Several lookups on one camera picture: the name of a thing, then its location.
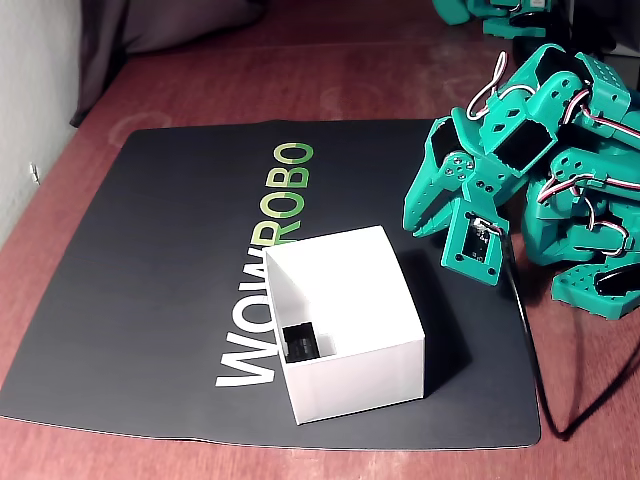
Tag white open cardboard box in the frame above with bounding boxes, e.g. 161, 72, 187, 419
263, 224, 427, 426

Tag dark grey cloth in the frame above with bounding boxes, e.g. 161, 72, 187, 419
68, 0, 264, 129

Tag black WOWROBO mat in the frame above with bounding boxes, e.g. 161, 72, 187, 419
0, 118, 543, 449

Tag teal wrist camera module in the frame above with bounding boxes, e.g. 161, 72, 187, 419
438, 196, 511, 287

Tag small black battery pack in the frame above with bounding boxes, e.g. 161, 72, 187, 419
281, 321, 322, 364

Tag teal robot base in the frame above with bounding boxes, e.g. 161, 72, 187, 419
550, 262, 640, 322

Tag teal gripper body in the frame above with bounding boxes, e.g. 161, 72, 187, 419
424, 116, 505, 207

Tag white red servo wires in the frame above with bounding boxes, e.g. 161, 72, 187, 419
467, 50, 640, 259

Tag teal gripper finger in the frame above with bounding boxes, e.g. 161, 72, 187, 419
402, 151, 476, 236
412, 198, 461, 240

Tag black camera cable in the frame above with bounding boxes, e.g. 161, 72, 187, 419
499, 228, 640, 442

